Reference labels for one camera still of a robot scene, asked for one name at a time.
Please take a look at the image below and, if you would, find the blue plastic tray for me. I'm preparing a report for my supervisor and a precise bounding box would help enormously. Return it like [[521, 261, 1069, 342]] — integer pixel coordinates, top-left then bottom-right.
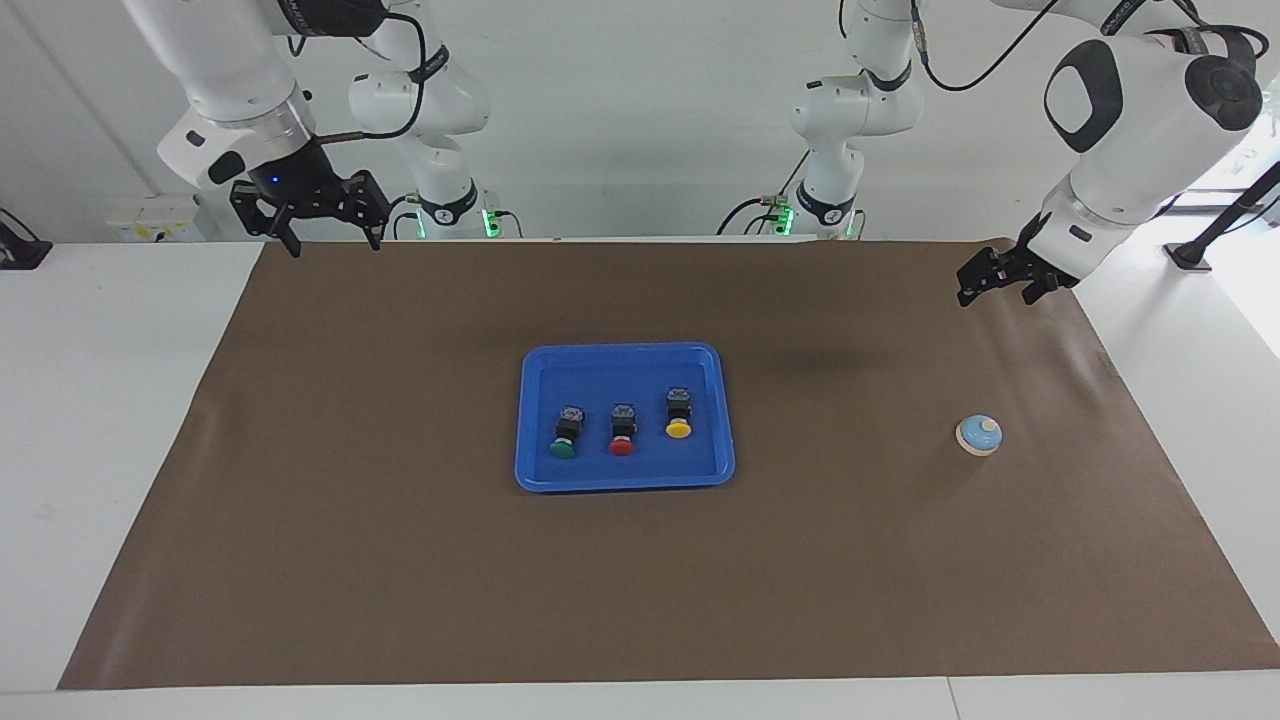
[[514, 342, 737, 494]]

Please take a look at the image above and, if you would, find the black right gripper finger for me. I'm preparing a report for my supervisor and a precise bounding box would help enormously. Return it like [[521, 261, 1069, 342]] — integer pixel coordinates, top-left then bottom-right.
[[229, 180, 304, 260], [335, 169, 392, 252]]

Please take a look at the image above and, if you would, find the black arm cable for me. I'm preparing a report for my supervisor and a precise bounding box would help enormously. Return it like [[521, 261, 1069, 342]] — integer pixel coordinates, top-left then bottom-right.
[[908, 0, 1061, 93], [285, 0, 429, 143]]

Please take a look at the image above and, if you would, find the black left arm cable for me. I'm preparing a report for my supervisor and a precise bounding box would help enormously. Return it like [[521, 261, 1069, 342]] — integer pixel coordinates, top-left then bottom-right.
[[908, 0, 1061, 93]]

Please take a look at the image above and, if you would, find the brown table mat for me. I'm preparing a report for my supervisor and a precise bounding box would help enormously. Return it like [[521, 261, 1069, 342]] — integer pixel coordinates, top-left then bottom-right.
[[57, 240, 1280, 691]]

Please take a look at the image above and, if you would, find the green push button switch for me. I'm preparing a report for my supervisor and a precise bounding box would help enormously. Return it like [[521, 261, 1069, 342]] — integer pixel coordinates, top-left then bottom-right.
[[548, 405, 588, 461]]

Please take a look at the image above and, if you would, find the black left base cable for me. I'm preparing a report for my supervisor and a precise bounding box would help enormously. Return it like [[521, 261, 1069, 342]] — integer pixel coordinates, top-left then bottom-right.
[[716, 150, 813, 237]]

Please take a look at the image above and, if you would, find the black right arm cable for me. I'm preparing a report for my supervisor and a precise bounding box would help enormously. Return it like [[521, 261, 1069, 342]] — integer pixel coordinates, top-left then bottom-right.
[[285, 0, 429, 143]]

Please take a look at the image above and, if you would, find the white wall socket box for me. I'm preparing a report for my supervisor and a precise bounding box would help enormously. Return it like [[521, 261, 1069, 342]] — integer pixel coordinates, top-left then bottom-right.
[[107, 194, 207, 243]]

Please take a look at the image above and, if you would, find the black tripod stand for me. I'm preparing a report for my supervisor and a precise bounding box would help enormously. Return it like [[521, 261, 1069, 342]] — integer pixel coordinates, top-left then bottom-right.
[[1163, 160, 1280, 273]]

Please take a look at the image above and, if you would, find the black stand base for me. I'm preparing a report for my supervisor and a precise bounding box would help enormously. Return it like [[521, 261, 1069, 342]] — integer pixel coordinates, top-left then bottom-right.
[[0, 207, 53, 271]]

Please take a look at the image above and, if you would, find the light blue desk bell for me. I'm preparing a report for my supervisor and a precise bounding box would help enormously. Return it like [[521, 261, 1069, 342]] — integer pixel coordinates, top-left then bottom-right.
[[953, 412, 1002, 456]]

